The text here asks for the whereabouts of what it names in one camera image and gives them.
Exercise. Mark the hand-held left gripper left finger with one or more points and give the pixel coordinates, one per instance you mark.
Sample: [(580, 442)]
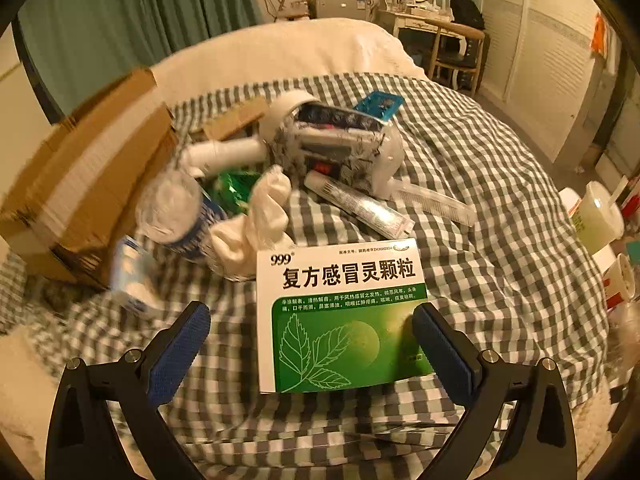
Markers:
[(182, 342)]

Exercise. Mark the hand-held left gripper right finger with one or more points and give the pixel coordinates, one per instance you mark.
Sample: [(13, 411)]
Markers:
[(445, 355)]

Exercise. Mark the small white blue box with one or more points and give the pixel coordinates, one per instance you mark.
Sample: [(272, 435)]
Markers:
[(132, 275)]

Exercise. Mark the green white medicine box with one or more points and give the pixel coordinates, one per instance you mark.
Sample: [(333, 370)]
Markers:
[(340, 280)]

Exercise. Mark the clear plastic water bottle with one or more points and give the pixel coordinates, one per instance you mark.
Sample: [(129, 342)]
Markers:
[(175, 212)]

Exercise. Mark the green foil packet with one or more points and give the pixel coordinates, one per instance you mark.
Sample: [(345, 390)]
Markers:
[(235, 187)]

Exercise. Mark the brown cardboard box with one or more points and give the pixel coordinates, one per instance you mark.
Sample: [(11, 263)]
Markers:
[(75, 185)]

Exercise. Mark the white sock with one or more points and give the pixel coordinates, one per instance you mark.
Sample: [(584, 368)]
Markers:
[(235, 247)]

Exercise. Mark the crumpled white tissue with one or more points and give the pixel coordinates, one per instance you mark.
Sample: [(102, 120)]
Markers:
[(270, 195)]

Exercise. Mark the silver toothpaste tube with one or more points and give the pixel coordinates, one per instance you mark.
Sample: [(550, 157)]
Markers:
[(360, 205)]

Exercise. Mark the red white paper cup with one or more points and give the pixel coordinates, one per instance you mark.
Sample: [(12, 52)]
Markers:
[(620, 282)]

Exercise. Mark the white plastic bottle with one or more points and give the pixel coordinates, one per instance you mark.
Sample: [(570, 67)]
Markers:
[(220, 152)]

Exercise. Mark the pale green drink cup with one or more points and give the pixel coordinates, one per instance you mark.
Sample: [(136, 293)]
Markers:
[(595, 215)]

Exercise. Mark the brown cardboard piece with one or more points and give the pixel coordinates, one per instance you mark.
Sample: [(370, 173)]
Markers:
[(235, 117)]

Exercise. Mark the black white patterned pouch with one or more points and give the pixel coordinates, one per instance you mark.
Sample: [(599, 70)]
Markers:
[(325, 145)]

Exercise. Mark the teal packet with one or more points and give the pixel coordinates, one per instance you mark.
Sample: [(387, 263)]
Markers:
[(377, 105)]

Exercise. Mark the wooden chair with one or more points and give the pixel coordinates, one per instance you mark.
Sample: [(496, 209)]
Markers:
[(457, 65)]

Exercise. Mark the white louvred wardrobe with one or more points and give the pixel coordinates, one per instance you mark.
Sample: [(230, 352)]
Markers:
[(545, 70)]

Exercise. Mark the cream textured blanket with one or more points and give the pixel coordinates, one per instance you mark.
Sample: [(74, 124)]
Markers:
[(300, 55)]

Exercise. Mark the white dressing table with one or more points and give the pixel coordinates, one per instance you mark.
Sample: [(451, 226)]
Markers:
[(415, 22)]

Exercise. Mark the wide green curtain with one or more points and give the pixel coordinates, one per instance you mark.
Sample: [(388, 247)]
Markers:
[(125, 10)]

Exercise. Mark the black bag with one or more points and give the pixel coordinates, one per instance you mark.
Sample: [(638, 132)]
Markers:
[(467, 12)]

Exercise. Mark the orange hanging cloth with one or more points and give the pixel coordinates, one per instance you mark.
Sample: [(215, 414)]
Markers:
[(598, 32)]

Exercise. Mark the grey mini fridge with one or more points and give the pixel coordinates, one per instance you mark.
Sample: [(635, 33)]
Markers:
[(342, 7)]

